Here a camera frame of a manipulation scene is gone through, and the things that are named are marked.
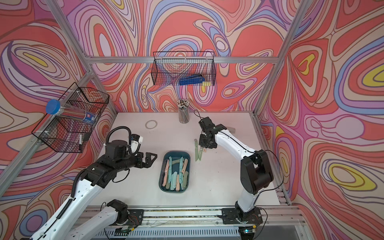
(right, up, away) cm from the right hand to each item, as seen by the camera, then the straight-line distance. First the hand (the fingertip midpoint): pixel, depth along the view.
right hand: (205, 148), depth 88 cm
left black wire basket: (-71, +9, -15) cm, 73 cm away
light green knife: (-5, -3, +10) cm, 12 cm away
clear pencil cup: (-14, +24, +16) cm, 32 cm away
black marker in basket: (-63, +6, -15) cm, 65 cm away
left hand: (-28, -1, -16) cm, 32 cm away
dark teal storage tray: (-18, -15, -2) cm, 24 cm away
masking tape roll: (-39, +14, +23) cm, 48 cm away
